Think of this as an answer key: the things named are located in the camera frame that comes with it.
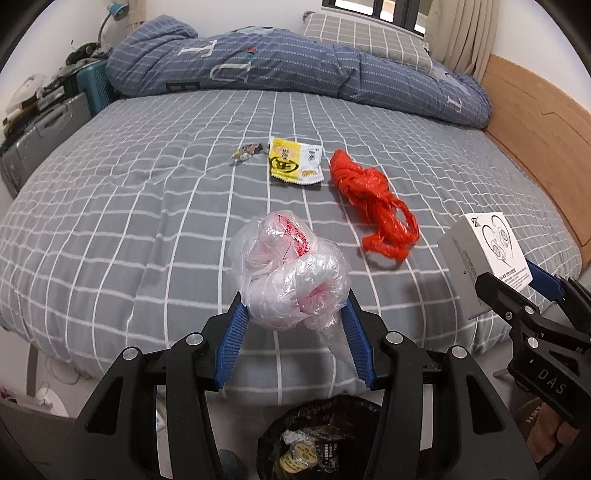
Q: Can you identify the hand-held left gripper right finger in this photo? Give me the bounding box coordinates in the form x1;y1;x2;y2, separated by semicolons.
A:
341;293;539;480

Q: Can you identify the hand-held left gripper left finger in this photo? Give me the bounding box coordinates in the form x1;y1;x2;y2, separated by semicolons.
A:
67;291;252;480

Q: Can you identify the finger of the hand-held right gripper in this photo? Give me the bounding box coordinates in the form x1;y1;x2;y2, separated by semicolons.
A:
526;260;591;335
475;272;550;370

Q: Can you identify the white earphone box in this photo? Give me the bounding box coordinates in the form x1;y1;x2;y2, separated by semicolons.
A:
438;212;534;321

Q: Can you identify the clear plastic bag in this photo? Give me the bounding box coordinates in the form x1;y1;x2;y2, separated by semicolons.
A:
228;210;349;361

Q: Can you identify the black trash bin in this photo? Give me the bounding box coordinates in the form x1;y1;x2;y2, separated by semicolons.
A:
256;394;386;480

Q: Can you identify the black snack packet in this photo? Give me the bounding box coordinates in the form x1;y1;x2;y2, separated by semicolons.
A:
314;427;345;467

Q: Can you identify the cream yellow tin can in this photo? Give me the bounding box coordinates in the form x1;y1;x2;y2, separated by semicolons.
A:
278;443;319;474

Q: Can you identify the person's right hand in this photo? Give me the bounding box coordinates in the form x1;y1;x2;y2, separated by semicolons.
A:
526;401;583;464

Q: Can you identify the wooden headboard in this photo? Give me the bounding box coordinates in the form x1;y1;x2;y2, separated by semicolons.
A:
480;53;591;268

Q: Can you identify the red plastic bag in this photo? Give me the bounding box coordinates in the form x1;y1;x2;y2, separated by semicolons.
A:
329;149;420;264

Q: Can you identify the grey checked bed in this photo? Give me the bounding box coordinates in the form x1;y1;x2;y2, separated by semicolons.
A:
0;88;583;402

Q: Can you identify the crumpled dark candy wrapper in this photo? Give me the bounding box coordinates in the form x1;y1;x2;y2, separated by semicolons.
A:
231;143;265;163

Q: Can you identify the yellow snack packet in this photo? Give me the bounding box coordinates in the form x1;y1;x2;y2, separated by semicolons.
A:
268;137;323;186

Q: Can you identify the beige curtain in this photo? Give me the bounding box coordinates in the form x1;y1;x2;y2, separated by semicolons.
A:
425;0;502;75

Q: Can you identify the grey suitcase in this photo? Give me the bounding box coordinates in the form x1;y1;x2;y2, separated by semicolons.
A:
0;92;90;199

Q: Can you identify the blue checked quilt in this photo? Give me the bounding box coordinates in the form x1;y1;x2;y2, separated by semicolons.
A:
106;14;492;129

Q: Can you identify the teal suitcase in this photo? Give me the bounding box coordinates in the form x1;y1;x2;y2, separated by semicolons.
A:
76;60;121;116

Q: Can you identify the grey checked pillow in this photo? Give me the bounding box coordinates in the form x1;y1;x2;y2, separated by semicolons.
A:
302;11;435;75

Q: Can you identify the blue desk lamp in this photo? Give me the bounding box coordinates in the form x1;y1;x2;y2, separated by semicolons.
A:
97;2;130;47

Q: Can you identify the white cable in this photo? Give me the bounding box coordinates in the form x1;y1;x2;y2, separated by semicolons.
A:
34;355;100;409

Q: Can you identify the dark window frame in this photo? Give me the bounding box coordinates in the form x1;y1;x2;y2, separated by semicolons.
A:
321;0;428;35

